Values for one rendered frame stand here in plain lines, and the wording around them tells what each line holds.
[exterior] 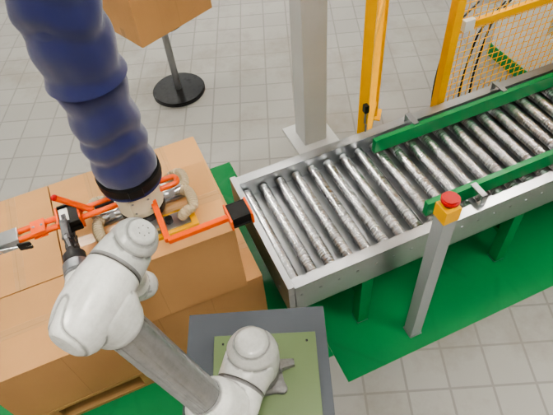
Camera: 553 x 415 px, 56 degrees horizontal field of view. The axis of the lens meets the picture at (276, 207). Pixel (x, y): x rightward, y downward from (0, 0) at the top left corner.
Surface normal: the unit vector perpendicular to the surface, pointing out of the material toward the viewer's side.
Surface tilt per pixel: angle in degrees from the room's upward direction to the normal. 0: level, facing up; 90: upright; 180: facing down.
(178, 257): 90
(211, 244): 90
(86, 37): 108
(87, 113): 101
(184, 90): 0
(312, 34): 90
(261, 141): 0
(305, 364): 4
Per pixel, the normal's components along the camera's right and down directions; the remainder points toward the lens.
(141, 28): 0.73, 0.50
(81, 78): 0.23, 0.85
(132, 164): 0.60, 0.38
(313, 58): 0.40, 0.69
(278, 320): -0.07, -0.63
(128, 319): 0.85, 0.10
